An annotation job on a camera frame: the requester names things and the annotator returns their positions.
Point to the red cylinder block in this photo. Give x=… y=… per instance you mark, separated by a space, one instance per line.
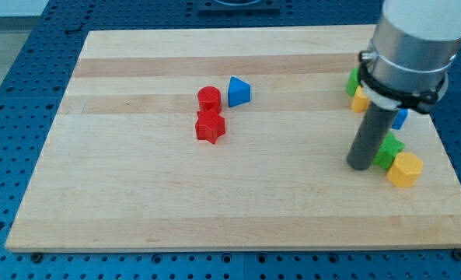
x=209 y=99

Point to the yellow hexagon block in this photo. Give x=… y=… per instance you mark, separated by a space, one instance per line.
x=405 y=169

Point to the green cube block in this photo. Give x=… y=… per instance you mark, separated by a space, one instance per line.
x=388 y=150

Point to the blue block behind rod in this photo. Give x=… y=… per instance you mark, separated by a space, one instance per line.
x=400 y=119

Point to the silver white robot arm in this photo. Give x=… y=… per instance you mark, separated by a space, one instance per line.
x=405 y=66

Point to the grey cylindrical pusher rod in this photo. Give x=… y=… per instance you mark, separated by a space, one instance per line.
x=373 y=129

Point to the green block upper right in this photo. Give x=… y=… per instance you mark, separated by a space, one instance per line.
x=352 y=82

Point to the red star block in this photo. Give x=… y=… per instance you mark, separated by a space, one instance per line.
x=209 y=126

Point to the light wooden board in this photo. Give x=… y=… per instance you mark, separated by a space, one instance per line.
x=122 y=170

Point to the blue triangular prism block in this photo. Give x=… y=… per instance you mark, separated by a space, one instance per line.
x=239 y=92

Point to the yellow block upper right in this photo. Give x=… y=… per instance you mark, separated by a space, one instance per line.
x=360 y=101

